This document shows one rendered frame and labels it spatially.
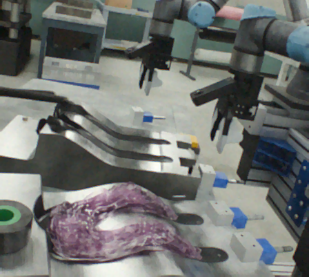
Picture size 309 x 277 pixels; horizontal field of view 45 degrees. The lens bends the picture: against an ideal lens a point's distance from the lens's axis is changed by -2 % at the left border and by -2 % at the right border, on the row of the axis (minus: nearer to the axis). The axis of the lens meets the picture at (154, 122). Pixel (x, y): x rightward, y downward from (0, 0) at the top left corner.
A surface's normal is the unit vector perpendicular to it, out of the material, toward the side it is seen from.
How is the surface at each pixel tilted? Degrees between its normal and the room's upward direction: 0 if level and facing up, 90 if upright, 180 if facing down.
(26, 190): 0
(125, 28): 90
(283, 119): 90
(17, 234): 90
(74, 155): 90
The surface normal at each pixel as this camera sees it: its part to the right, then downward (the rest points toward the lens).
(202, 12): 0.03, 0.33
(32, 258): 0.19, -0.93
